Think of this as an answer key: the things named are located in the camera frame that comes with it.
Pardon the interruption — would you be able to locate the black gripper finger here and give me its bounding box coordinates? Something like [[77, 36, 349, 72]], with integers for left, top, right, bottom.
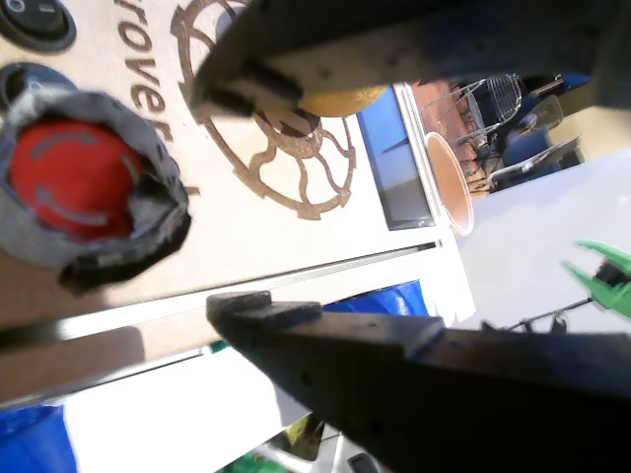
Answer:
[[205, 290, 631, 473], [189, 0, 631, 119]]

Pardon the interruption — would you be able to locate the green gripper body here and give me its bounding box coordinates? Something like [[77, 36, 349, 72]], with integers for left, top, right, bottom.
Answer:
[[594, 262, 631, 316]]

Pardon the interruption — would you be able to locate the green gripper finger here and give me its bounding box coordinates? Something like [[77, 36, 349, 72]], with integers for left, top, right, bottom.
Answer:
[[574, 239, 631, 271], [560, 261, 631, 317]]

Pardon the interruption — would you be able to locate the wooden microverch rover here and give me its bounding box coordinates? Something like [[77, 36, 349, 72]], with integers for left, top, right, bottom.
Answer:
[[0, 0, 477, 473]]

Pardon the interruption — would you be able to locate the red emergency stop button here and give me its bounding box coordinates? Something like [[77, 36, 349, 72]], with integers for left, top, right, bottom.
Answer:
[[0, 91, 192, 292]]

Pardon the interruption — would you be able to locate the yellow lemon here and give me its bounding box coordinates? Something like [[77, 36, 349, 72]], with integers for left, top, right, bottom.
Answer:
[[300, 84, 390, 118]]

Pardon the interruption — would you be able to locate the blue ribbed rover wheel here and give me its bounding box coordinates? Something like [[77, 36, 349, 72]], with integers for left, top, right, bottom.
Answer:
[[0, 403, 78, 473], [322, 279, 425, 316]]

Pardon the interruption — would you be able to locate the round cardboard bowl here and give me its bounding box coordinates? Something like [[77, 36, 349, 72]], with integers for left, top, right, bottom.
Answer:
[[423, 131, 475, 237]]

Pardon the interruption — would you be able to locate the metal wire chair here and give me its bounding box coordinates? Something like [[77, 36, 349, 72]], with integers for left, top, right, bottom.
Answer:
[[418, 72, 525, 149]]

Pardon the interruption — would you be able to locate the black round rocker switch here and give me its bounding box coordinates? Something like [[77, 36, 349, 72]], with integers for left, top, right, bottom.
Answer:
[[0, 0, 78, 54]]

